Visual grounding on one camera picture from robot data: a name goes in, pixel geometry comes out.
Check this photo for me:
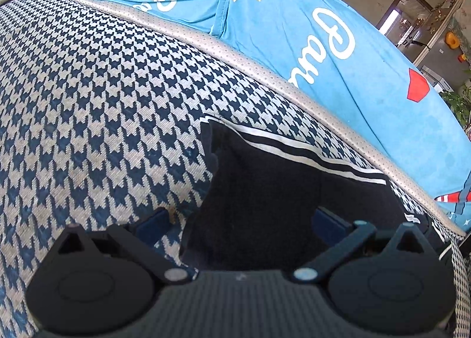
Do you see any green potted plant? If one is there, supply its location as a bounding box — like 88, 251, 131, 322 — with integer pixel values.
440, 80, 471, 140

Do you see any black t-shirt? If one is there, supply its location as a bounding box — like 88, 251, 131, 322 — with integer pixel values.
179, 113, 453, 276

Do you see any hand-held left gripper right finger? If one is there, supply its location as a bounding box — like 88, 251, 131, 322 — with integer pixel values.
291, 206, 430, 283

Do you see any houndstooth sofa mat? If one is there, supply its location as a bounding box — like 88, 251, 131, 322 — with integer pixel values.
0, 0, 471, 338

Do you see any blue printed sofa cover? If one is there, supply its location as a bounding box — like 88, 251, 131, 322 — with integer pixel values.
0, 0, 471, 232

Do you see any white storage box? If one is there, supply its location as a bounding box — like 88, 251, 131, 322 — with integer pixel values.
419, 65, 451, 93

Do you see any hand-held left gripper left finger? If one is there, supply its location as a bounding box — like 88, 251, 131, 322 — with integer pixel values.
49, 207, 194, 286

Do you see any wooden doorway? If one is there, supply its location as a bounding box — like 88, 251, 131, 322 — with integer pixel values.
377, 0, 432, 48

